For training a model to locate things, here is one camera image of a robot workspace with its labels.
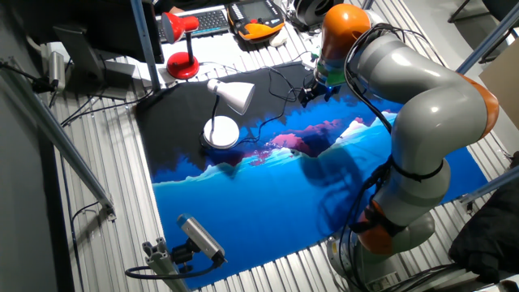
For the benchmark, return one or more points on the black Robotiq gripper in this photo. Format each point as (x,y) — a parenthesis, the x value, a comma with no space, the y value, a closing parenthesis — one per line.
(324,92)

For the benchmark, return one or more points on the white desk lamp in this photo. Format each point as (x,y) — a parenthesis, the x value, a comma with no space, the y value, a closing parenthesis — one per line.
(221,131)

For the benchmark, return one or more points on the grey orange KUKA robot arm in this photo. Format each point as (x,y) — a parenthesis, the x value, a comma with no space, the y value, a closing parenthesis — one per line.
(430,113)

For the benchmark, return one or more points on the red desk lamp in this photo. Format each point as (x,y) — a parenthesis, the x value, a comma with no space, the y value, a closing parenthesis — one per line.
(182,65)

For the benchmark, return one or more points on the bare person hand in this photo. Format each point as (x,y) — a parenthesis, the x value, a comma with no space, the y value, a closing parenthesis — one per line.
(176,9)

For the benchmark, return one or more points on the black round device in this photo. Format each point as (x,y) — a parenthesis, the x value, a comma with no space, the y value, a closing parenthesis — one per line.
(312,12)

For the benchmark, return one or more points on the orange grey teach pendant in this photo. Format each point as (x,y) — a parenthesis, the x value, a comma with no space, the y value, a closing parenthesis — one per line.
(255,30)

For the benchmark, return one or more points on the black computer keyboard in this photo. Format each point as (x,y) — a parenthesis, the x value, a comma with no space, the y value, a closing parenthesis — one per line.
(211,22)

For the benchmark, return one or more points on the blue mountain print mat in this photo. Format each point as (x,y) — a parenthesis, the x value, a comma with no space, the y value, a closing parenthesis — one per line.
(259,211)

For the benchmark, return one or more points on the brown cardboard sheet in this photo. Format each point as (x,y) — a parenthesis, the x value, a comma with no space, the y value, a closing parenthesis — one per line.
(503,85)

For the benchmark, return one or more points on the black computer monitor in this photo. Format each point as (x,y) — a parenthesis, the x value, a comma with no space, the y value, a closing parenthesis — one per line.
(113,24)

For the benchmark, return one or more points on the black office chair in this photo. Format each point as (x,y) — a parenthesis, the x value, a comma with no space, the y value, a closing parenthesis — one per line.
(500,8)

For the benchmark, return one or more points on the black fabric bag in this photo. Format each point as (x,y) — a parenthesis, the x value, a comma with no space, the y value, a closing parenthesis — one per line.
(486,239)

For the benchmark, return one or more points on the grey monitor stand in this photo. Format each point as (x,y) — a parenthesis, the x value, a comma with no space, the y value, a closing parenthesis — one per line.
(77,52)

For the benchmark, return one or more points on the aluminium frame beam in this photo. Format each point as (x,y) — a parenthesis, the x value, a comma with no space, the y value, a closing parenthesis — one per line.
(61,138)
(490,186)
(145,44)
(486,42)

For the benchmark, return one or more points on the silver camera with blue end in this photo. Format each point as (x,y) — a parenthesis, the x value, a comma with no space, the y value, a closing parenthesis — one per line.
(200,237)

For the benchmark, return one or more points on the black camera ball mount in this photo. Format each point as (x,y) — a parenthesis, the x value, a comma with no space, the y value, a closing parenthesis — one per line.
(182,254)

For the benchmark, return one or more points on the short aluminium extrusion post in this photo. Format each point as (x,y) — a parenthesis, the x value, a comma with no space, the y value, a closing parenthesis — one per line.
(162,263)

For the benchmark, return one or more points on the small silver camera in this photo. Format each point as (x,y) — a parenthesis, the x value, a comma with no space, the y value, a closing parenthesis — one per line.
(57,69)

